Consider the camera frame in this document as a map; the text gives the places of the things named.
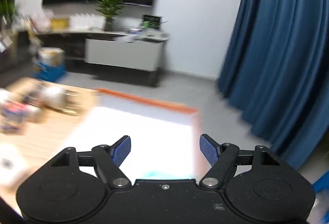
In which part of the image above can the potted bamboo plant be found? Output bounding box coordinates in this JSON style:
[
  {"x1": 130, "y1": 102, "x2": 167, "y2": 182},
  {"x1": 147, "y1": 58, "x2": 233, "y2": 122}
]
[{"x1": 96, "y1": 0, "x2": 133, "y2": 31}]

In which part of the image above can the white plastic adapter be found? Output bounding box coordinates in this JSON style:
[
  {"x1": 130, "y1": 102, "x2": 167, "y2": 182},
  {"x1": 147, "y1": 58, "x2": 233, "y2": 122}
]
[{"x1": 0, "y1": 143, "x2": 34, "y2": 186}]

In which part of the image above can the blue crate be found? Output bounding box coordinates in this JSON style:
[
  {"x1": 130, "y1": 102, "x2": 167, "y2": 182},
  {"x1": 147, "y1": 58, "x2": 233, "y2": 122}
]
[{"x1": 312, "y1": 175, "x2": 329, "y2": 194}]

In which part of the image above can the white grey television cabinet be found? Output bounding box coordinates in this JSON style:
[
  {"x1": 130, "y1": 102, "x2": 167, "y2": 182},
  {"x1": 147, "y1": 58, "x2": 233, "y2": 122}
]
[{"x1": 15, "y1": 28, "x2": 170, "y2": 87}]

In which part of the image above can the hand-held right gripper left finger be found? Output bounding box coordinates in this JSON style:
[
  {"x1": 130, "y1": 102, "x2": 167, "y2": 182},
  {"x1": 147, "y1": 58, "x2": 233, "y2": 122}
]
[{"x1": 51, "y1": 135, "x2": 132, "y2": 188}]

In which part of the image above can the blue curtain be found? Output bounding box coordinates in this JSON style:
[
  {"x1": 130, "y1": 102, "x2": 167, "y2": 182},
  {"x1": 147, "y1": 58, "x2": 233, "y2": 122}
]
[{"x1": 217, "y1": 0, "x2": 329, "y2": 170}]

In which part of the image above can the green black box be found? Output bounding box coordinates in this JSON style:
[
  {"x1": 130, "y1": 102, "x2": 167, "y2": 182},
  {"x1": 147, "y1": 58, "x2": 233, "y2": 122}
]
[{"x1": 142, "y1": 15, "x2": 162, "y2": 30}]

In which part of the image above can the yellow box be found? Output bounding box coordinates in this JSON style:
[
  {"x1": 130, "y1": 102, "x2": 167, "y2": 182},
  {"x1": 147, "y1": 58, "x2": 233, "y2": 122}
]
[{"x1": 50, "y1": 17, "x2": 70, "y2": 29}]

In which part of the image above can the orange white cardboard box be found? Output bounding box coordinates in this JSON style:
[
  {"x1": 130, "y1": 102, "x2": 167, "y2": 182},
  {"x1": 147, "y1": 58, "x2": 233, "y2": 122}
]
[{"x1": 62, "y1": 88, "x2": 206, "y2": 181}]

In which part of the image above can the blue plastic bag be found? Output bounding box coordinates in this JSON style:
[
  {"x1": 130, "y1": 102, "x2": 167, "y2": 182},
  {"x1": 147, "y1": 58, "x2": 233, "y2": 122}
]
[{"x1": 33, "y1": 62, "x2": 66, "y2": 81}]

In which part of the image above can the red blue playing card pack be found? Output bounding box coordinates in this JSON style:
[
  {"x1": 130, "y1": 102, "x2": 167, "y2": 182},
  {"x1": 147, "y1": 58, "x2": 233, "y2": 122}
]
[{"x1": 0, "y1": 100, "x2": 27, "y2": 134}]

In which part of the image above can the leafy green houseplant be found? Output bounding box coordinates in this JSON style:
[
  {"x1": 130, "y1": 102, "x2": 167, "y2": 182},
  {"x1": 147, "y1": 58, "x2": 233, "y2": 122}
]
[{"x1": 0, "y1": 0, "x2": 19, "y2": 25}]

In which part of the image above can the dark glass side table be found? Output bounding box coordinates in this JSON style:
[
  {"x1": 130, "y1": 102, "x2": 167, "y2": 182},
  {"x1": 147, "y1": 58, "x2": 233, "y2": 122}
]
[{"x1": 0, "y1": 31, "x2": 34, "y2": 75}]

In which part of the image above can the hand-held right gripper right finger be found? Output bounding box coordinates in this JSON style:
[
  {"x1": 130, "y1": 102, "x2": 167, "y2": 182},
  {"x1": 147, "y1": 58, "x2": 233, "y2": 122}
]
[{"x1": 199, "y1": 133, "x2": 282, "y2": 188}]

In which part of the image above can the white router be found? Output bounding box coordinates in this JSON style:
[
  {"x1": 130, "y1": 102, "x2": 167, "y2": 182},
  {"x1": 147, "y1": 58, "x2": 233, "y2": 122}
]
[{"x1": 71, "y1": 14, "x2": 100, "y2": 29}]

